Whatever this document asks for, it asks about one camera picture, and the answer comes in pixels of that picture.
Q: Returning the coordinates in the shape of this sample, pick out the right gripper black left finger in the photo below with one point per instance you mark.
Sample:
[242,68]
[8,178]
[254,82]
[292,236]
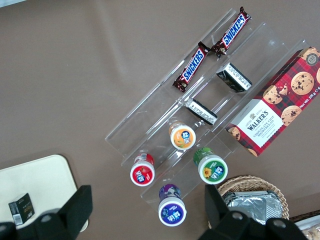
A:
[75,212]

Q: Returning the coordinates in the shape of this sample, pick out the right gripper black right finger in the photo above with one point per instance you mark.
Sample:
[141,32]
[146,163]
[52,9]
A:
[220,220]

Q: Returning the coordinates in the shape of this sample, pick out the aluminium foil tray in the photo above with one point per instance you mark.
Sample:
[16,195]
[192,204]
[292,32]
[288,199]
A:
[250,205]

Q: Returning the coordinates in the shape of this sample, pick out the light oval wicker basket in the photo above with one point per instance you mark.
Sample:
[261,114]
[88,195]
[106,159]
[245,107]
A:
[250,183]

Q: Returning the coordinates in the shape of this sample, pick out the cream plastic tray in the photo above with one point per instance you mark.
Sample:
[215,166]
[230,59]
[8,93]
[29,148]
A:
[37,180]

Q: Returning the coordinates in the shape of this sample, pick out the purple lidded gum jar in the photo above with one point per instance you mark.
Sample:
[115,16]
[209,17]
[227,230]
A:
[172,212]

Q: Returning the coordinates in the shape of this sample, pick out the green lidded gum jar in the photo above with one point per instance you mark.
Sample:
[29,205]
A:
[212,171]

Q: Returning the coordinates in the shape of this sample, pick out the small black box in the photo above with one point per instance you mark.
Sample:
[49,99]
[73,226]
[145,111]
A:
[202,112]
[233,78]
[21,210]

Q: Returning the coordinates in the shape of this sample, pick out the red lidded gum jar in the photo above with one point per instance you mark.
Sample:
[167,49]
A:
[142,173]

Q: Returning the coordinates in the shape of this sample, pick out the orange lidded gum jar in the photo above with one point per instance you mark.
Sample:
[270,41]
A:
[182,137]

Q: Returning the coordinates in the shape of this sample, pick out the white plastic bin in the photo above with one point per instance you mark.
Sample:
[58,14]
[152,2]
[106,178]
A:
[312,223]

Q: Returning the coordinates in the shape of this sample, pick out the clear acrylic stepped shelf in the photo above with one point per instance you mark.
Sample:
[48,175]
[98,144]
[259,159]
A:
[155,117]

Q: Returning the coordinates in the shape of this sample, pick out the red Walkers shortbread box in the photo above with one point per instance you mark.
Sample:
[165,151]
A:
[277,105]

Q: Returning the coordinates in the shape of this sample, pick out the Snickers chocolate bar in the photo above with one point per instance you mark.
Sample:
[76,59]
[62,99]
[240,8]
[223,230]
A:
[231,32]
[192,67]

